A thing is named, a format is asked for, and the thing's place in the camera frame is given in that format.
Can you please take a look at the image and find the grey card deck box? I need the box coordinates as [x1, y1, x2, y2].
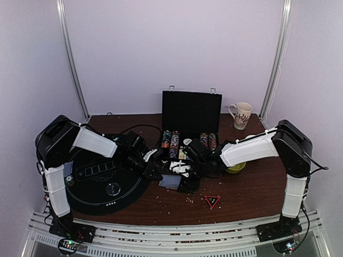
[159, 175, 181, 190]

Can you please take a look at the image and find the clear black round button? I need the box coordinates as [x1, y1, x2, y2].
[106, 183, 121, 196]

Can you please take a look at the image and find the black poker chip case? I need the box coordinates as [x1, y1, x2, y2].
[160, 90, 222, 161]

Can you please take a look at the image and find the blue checkered playing card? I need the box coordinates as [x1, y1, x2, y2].
[63, 161, 73, 177]

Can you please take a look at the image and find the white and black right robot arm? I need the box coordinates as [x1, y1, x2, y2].
[168, 119, 328, 242]

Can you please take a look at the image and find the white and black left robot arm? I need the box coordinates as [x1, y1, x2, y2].
[35, 115, 162, 243]

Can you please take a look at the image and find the right outer poker chip row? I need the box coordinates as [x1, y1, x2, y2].
[208, 133, 217, 150]

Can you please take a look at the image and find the cream card deck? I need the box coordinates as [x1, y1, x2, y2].
[178, 150, 187, 160]

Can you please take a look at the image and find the white dealer button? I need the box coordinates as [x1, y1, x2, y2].
[183, 138, 192, 145]

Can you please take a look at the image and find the yellow-green bowl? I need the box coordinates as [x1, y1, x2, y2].
[225, 162, 246, 174]

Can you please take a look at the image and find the left outer poker chip row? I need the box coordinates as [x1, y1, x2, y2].
[161, 130, 172, 148]

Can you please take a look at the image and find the left inner poker chip row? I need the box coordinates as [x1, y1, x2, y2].
[169, 131, 180, 158]

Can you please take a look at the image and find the red and black triangle card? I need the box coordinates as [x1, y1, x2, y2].
[205, 195, 221, 209]

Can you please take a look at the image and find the round black poker mat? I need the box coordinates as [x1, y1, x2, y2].
[64, 133, 155, 216]

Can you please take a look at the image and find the cream patterned mug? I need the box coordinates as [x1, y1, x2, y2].
[228, 102, 253, 130]

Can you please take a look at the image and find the right green circuit board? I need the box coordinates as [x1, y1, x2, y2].
[278, 239, 298, 254]

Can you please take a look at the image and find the green circuit board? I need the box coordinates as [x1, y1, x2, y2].
[278, 239, 298, 254]
[57, 238, 81, 255]

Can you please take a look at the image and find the left green circuit board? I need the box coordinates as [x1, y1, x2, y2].
[57, 238, 81, 255]

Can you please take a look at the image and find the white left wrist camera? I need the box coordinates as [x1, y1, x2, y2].
[143, 148, 158, 163]

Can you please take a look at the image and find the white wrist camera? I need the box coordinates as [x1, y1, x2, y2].
[143, 148, 158, 163]
[169, 161, 191, 178]

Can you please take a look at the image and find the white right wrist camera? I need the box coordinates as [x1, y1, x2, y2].
[169, 161, 191, 178]

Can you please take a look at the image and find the aluminium front rail base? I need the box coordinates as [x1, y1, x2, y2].
[19, 211, 333, 256]

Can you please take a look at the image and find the right aluminium frame post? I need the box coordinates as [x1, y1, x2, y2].
[259, 0, 293, 122]

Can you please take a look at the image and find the aluminium frame post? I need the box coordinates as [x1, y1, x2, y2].
[56, 0, 91, 120]
[259, 0, 293, 122]

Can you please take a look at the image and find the left aluminium frame post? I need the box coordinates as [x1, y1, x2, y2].
[56, 0, 91, 120]

